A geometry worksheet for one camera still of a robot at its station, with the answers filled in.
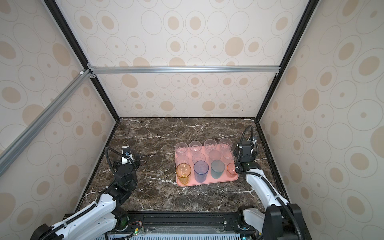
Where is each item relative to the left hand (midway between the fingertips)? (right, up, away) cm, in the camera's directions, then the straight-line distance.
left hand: (129, 150), depth 78 cm
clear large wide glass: (+36, -6, +14) cm, 39 cm away
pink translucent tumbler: (+56, -13, +12) cm, 59 cm away
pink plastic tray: (+54, -7, +18) cm, 58 cm away
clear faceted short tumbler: (+44, +1, +22) cm, 49 cm away
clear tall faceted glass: (+55, +1, +23) cm, 59 cm away
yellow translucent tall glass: (+28, -13, +7) cm, 31 cm away
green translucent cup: (+46, -11, +6) cm, 48 cm away
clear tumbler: (+25, -1, +20) cm, 32 cm away
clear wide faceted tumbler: (+26, -7, +14) cm, 31 cm away
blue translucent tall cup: (+37, -11, +5) cm, 39 cm away
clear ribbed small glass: (+34, 0, +22) cm, 40 cm away
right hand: (+64, +1, +8) cm, 64 cm away
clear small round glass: (+47, -5, +17) cm, 50 cm away
